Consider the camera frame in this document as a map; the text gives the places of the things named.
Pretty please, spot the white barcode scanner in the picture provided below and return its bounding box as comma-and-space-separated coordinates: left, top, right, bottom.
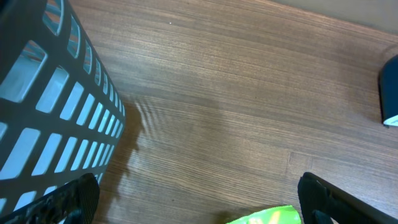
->
378, 55, 397, 127

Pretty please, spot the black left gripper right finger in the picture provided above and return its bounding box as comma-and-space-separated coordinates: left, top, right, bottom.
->
297, 172, 397, 224

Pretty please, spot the grey plastic basket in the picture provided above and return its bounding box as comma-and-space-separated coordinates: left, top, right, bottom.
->
1, 0, 126, 216

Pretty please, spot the Haribo gummy bag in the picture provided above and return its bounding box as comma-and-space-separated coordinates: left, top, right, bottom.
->
228, 205, 302, 224

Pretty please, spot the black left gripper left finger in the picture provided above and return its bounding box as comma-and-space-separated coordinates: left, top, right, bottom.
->
1, 173, 100, 224

